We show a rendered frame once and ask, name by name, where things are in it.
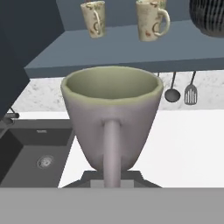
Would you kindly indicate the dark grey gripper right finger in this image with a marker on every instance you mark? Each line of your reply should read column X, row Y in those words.
column 137, row 180

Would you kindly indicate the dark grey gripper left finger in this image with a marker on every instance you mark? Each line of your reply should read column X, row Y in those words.
column 87, row 180

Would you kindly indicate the pale grey mug green inside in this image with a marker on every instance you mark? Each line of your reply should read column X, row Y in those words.
column 112, row 116

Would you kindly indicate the blue-grey cabinet shelf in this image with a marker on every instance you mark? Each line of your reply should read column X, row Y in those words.
column 122, row 49

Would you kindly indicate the dark blue cabinet door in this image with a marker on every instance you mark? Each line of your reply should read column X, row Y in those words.
column 17, row 49

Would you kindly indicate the dark grey sink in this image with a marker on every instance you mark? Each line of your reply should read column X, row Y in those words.
column 32, row 157

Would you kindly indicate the dark hanging ladle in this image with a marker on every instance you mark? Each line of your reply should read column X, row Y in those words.
column 172, row 92

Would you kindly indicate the dark sink tap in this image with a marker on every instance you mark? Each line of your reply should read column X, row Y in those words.
column 9, row 118

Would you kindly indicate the grey hanging slotted spatula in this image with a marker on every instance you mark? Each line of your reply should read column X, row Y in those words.
column 191, row 92

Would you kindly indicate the cream patterned mug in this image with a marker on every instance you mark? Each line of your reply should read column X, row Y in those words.
column 94, row 17
column 151, row 20

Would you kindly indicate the dark ribbed bowl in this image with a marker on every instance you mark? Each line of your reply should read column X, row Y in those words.
column 207, row 17

